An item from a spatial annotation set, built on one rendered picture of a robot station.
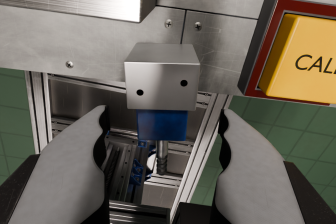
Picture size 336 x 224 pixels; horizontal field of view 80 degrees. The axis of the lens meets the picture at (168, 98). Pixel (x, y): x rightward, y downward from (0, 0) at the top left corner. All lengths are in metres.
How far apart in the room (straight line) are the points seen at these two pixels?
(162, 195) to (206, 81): 1.14
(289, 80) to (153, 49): 0.11
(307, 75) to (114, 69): 0.16
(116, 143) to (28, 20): 0.68
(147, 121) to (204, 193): 1.50
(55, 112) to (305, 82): 0.98
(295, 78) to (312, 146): 1.40
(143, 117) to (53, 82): 0.82
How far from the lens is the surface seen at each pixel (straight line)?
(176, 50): 0.16
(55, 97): 1.01
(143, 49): 0.16
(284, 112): 1.32
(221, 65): 0.20
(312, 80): 0.19
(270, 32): 0.18
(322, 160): 1.70
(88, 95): 0.94
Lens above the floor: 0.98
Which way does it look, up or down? 62 degrees down
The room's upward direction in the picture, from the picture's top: 178 degrees counter-clockwise
